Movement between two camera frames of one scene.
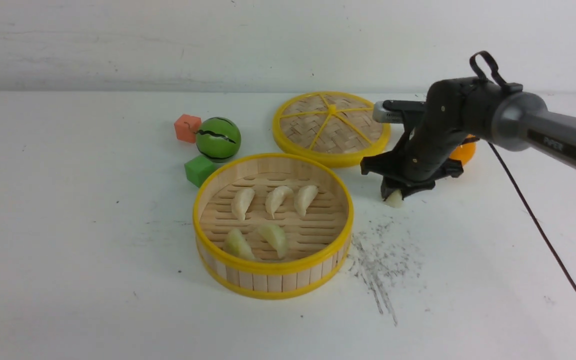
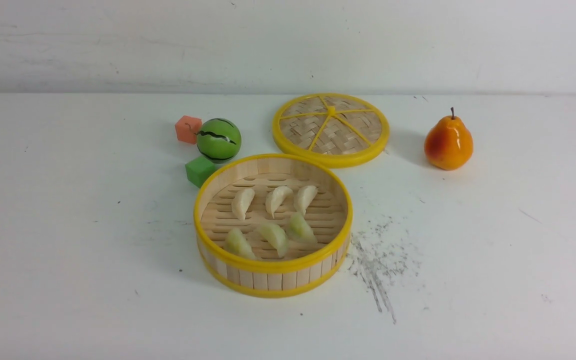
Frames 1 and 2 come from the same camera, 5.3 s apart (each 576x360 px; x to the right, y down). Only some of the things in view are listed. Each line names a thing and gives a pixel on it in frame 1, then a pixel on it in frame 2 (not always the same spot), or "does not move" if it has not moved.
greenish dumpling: (276, 234) does not move
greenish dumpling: (394, 199) → (299, 229)
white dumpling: (304, 198) does not move
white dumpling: (241, 202) does not move
